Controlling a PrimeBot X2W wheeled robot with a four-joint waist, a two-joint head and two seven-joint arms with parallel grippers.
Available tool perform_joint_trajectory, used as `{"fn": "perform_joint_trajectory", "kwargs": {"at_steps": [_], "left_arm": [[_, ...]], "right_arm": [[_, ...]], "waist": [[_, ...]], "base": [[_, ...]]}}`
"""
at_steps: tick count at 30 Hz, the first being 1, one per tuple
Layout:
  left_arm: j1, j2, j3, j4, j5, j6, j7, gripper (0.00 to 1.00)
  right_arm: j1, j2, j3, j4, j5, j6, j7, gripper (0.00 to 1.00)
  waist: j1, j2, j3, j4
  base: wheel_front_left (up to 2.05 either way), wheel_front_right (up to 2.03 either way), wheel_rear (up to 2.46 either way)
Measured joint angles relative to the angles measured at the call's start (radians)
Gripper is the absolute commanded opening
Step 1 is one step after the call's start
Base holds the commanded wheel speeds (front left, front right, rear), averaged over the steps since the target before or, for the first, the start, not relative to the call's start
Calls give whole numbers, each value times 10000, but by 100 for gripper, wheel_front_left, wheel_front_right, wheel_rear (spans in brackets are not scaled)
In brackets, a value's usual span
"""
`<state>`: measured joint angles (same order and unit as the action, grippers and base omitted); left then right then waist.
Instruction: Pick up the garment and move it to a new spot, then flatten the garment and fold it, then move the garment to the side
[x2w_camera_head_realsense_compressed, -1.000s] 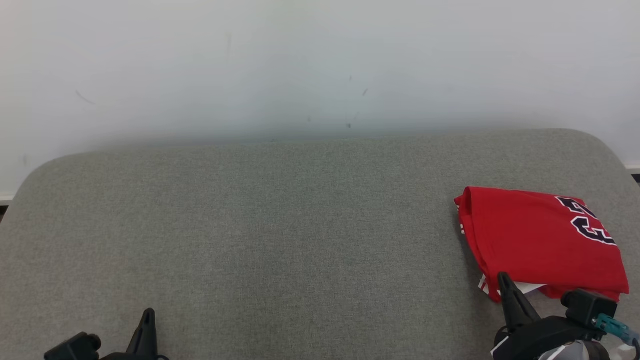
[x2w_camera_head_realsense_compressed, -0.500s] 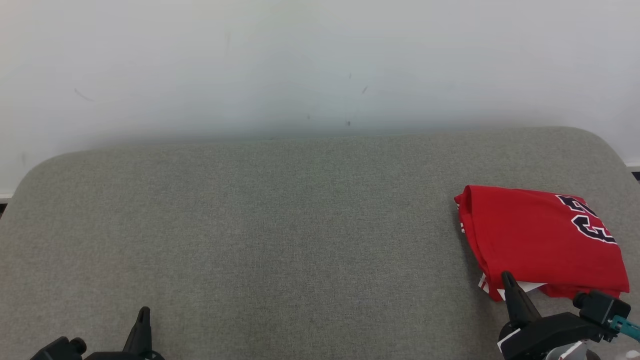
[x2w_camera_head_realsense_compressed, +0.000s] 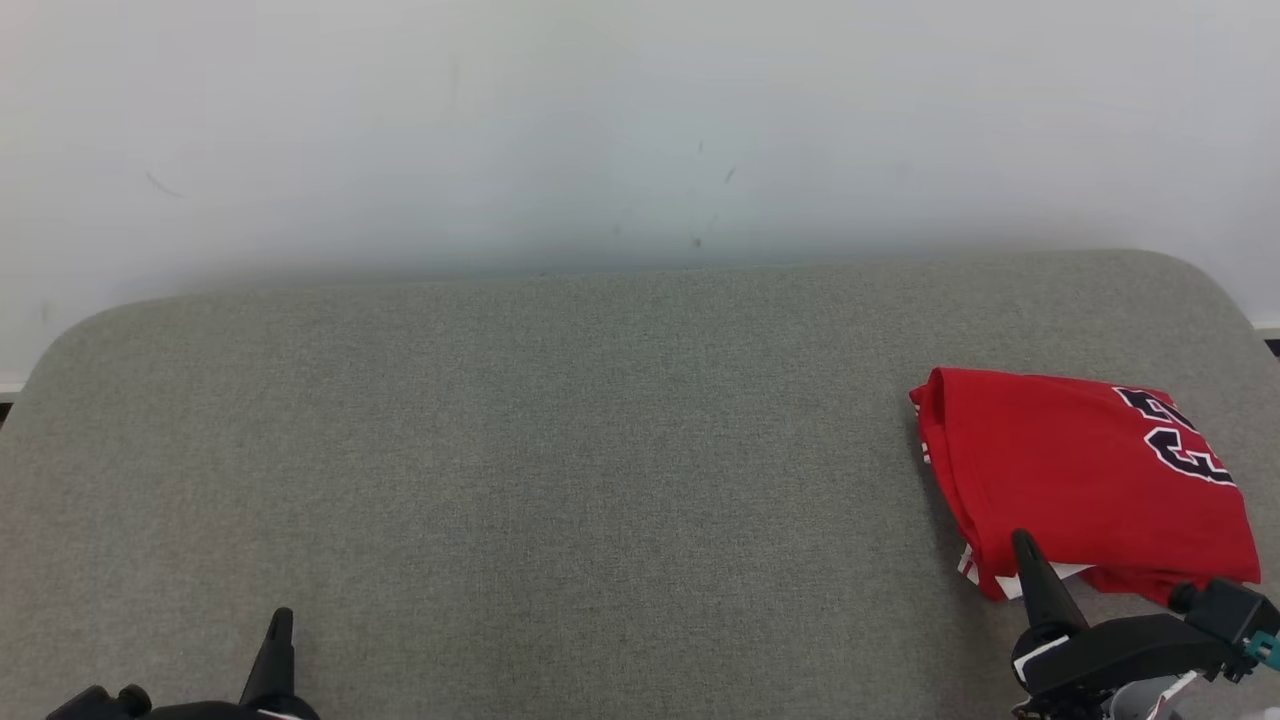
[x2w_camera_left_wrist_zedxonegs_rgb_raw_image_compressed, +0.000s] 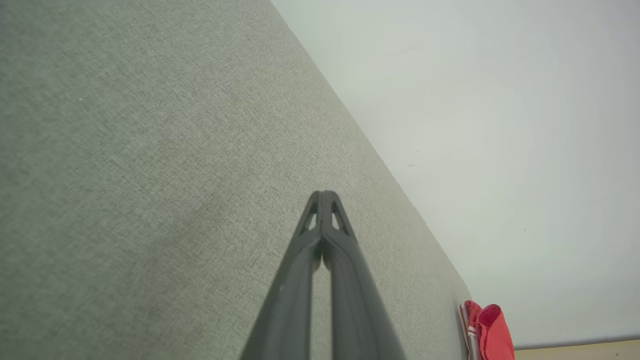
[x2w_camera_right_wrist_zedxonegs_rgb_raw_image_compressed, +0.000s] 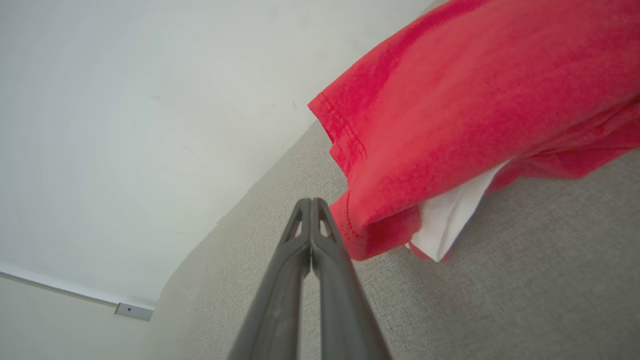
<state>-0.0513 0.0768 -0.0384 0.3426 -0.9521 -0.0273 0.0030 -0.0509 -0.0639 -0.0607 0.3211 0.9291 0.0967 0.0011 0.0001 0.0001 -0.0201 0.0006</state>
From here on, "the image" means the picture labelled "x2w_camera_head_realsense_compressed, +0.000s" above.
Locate grey fabric sofa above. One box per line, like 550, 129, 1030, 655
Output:
0, 250, 1280, 720

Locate white and red wire bundle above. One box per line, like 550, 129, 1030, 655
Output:
1145, 672, 1199, 720

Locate red shorts with white trim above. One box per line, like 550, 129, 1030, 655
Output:
915, 430, 1101, 603

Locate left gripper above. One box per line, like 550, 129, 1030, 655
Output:
150, 607, 322, 720

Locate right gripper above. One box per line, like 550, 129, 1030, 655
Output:
1010, 529, 1233, 700

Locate red jersey with white sleeves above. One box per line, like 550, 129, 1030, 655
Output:
908, 367, 1263, 608

